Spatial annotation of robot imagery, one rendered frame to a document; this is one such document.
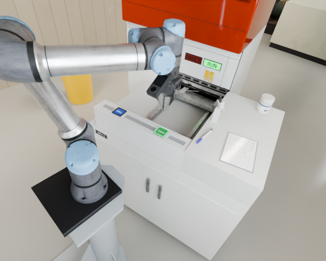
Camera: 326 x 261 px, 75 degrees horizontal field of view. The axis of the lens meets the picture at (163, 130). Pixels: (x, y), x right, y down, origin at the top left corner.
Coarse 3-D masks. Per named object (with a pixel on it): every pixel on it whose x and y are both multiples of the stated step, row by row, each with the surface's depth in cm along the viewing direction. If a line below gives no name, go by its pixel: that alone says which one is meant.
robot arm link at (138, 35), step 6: (132, 30) 67; (138, 30) 67; (144, 30) 68; (150, 30) 68; (156, 30) 69; (162, 30) 70; (132, 36) 66; (138, 36) 67; (144, 36) 65; (150, 36) 64; (156, 36) 64; (162, 36) 69; (132, 42) 67; (138, 42) 67
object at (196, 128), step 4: (208, 112) 137; (204, 116) 134; (200, 120) 131; (204, 120) 134; (196, 124) 127; (200, 124) 128; (196, 128) 125; (192, 132) 122; (188, 136) 119; (192, 136) 123
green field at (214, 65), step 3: (204, 60) 133; (207, 60) 132; (204, 63) 134; (207, 63) 133; (210, 63) 132; (213, 63) 131; (216, 63) 130; (210, 66) 133; (213, 66) 132; (216, 66) 131; (219, 66) 130; (219, 69) 131
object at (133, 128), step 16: (96, 112) 115; (128, 112) 113; (112, 128) 116; (128, 128) 108; (144, 128) 105; (144, 144) 108; (160, 144) 102; (176, 144) 99; (160, 160) 109; (176, 160) 102
